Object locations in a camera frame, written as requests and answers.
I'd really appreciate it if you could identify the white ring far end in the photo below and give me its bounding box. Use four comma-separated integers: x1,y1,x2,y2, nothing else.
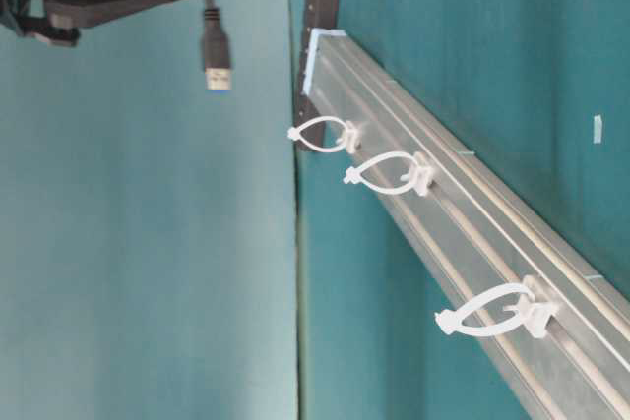
434,274,562,340

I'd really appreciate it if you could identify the white ring near hub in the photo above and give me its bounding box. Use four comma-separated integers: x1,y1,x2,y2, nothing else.
286,114,364,155

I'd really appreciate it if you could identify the black USB hub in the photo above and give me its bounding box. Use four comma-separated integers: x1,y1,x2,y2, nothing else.
293,0,340,128

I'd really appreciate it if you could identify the silver aluminium rail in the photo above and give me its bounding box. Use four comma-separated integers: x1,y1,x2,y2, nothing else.
309,30,629,419

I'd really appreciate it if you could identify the white middle ring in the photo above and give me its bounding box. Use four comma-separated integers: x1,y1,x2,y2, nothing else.
343,151,437,198

